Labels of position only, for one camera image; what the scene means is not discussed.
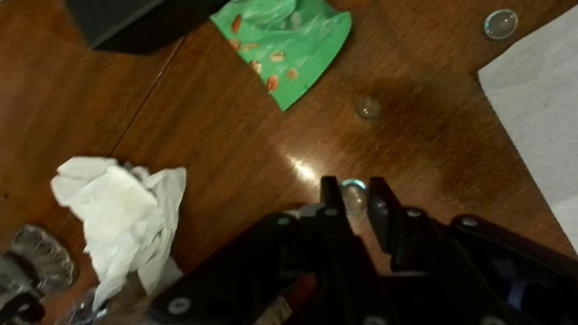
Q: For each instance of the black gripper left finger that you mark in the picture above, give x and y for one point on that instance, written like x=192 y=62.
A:
x=313 y=253

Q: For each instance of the dark metal statue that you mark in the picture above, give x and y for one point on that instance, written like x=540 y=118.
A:
x=33 y=266

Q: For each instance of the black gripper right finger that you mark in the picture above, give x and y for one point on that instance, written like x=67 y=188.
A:
x=488 y=273

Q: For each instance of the crumpled white tissue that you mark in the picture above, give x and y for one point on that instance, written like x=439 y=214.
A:
x=129 y=219

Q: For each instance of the long black box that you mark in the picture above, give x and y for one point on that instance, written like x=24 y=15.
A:
x=138 y=26

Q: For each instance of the green snack wrapper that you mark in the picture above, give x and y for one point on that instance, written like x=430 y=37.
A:
x=287 y=44

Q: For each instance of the white paper sheet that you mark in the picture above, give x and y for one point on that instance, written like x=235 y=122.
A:
x=533 y=91

